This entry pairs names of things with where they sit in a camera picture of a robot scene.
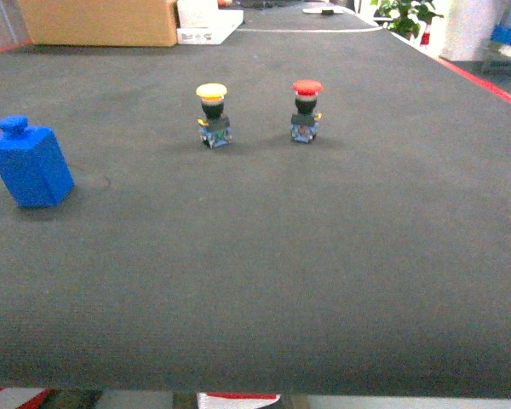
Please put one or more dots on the green potted plant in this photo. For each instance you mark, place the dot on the green potted plant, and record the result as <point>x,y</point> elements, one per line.
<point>406,16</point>

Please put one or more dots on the blue block part with knob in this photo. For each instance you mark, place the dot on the blue block part with knob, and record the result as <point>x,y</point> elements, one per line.
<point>32,165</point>

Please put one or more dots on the black table mat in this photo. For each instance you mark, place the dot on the black table mat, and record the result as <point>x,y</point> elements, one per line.
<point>375,260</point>

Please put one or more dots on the brown cardboard box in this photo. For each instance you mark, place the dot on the brown cardboard box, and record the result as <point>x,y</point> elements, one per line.
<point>101,23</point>

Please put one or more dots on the white cardboard box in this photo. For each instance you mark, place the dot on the white cardboard box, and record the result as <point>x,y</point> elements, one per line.
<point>203,23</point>

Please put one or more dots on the red mushroom push button switch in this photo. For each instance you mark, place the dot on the red mushroom push button switch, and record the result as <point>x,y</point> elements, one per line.
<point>305,122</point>

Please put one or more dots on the yellow mushroom push button switch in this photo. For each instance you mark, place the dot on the yellow mushroom push button switch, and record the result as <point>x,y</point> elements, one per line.
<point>215,128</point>

